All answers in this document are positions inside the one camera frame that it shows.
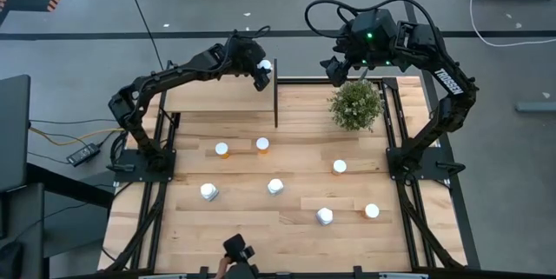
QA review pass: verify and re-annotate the wooden shelf with black frame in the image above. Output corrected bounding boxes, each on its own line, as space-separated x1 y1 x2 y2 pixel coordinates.
162 57 280 129

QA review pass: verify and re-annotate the person's hand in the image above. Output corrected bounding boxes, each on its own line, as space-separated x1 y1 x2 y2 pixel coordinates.
214 256 231 279

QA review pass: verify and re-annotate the black power adapter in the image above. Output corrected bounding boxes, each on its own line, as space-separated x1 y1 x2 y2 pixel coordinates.
65 142 102 168

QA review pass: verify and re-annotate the black floor cable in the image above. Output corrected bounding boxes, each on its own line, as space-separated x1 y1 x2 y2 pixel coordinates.
122 0 166 71

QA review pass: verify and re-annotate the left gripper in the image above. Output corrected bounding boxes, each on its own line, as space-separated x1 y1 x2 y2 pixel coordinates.
224 35 273 92

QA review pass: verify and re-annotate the black aluminium table frame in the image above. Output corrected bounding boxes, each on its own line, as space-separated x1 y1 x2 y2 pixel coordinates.
97 75 481 279

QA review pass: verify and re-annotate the yellow cable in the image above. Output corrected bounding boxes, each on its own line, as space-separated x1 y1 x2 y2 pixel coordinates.
29 127 125 147

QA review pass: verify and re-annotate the black desk beam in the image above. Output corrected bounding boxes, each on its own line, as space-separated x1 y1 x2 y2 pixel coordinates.
25 162 115 209

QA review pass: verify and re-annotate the green potted plant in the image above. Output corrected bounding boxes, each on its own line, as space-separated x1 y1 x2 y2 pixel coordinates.
328 79 386 132

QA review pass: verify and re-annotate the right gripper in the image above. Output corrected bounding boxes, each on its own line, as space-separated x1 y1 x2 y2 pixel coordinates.
320 8 405 88

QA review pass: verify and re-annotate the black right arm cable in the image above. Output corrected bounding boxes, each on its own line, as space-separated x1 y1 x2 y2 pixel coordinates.
303 0 440 50

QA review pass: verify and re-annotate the grey metal bar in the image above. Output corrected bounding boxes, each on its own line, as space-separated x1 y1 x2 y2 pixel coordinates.
515 102 556 113

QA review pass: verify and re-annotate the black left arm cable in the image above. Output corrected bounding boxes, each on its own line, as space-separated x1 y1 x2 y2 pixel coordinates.
229 25 271 42

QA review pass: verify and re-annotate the dark grey monitor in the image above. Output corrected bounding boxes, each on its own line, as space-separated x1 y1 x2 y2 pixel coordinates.
0 74 31 193

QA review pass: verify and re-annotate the white floor cable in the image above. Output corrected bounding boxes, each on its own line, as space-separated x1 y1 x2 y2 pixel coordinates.
468 0 556 48

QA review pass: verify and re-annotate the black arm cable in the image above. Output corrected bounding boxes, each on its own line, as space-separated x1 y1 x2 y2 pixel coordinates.
303 0 440 50
229 25 271 42

